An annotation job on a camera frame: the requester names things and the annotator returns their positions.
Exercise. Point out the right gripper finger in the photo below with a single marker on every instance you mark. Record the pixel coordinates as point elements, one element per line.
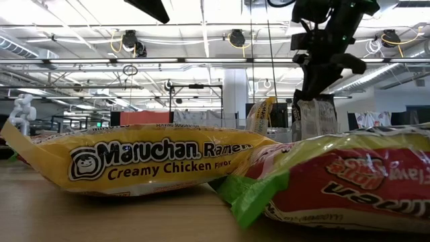
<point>323,80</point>
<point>307,80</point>

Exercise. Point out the black Maruchan fire noodle packet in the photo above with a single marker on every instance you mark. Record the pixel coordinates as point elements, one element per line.
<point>315,117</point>

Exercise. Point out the yellow Maruchan creamy chicken packet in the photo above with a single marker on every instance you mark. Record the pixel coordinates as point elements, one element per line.
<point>259,117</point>
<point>151,168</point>

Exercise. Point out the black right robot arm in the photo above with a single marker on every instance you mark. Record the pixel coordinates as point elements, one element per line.
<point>339,17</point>

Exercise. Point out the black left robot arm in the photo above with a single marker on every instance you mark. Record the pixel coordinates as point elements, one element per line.
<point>151,8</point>

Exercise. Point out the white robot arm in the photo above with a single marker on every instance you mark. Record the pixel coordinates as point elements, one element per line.
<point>23,112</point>

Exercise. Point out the black monitor screen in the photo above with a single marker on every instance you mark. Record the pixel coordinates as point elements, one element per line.
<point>281,114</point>

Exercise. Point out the white patterned cloth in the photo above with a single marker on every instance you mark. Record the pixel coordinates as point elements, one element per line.
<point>373,119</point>

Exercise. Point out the red partition panel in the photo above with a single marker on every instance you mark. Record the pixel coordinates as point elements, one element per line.
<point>144,118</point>

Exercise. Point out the silver ventilation duct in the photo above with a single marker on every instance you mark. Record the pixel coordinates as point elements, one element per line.
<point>20,47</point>
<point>369,78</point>

